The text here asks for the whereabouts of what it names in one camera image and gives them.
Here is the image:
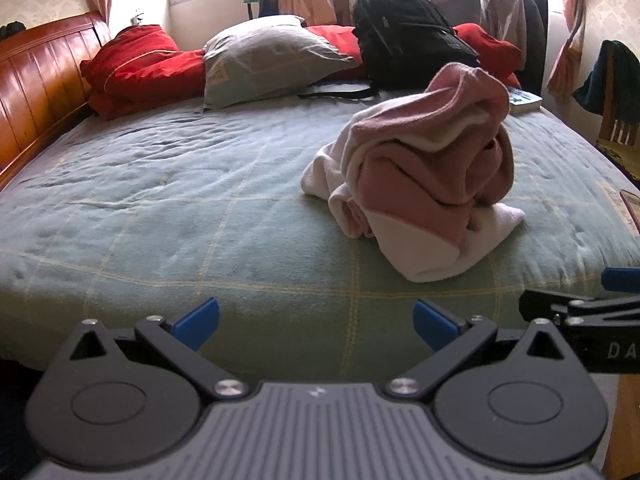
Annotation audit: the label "wooden chair with clothes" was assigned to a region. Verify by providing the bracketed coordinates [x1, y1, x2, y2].
[573, 40, 639, 186]

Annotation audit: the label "paperback book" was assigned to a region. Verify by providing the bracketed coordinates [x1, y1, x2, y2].
[506, 86, 542, 115]

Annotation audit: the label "hanging clothes on rack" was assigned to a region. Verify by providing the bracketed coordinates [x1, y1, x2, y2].
[432, 0, 548, 94]

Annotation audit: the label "right pink curtain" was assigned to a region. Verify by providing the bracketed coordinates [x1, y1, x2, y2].
[546, 0, 587, 100]

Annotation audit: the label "wooden headboard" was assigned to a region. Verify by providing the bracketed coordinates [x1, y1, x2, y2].
[0, 12, 111, 186]

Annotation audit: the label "pink and white sweater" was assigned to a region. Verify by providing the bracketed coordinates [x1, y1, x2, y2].
[300, 63, 525, 283]

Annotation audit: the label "red pillow at headboard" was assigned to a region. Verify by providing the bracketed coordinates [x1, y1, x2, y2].
[80, 25, 205, 120]

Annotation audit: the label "red quilt behind backpack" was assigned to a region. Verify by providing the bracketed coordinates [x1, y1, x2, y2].
[307, 23, 522, 89]

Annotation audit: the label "grey pillow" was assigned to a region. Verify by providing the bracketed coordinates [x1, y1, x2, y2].
[204, 14, 358, 110]

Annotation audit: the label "black backpack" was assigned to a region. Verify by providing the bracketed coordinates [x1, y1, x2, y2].
[300, 0, 480, 100]

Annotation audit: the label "green plaid bed blanket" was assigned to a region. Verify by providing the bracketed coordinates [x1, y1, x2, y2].
[1, 96, 639, 382]

